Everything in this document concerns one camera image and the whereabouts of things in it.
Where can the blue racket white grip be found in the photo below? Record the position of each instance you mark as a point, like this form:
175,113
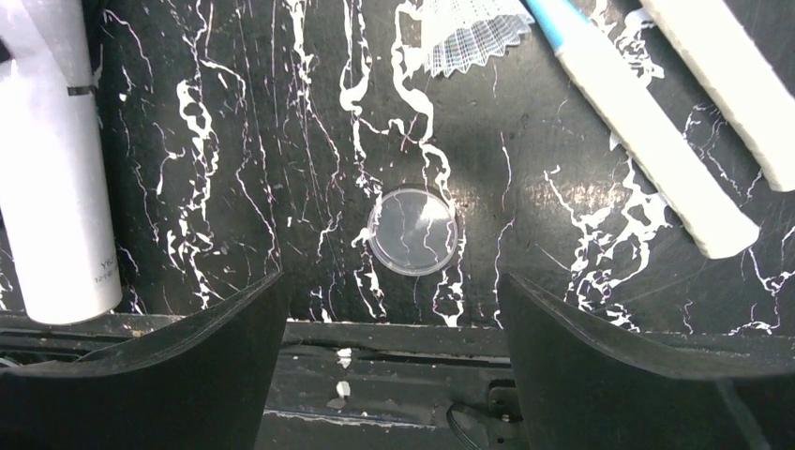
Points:
717,225

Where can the clear plastic tube lid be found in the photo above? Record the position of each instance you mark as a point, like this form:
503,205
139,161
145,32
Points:
413,231

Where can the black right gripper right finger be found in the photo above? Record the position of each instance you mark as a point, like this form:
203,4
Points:
584,383

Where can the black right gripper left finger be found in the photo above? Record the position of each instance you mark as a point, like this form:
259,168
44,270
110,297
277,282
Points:
199,383

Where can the white plastic shuttlecock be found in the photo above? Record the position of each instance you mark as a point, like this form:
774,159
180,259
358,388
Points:
459,34

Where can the silver shuttlecock tube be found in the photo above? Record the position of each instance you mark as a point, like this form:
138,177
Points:
54,197

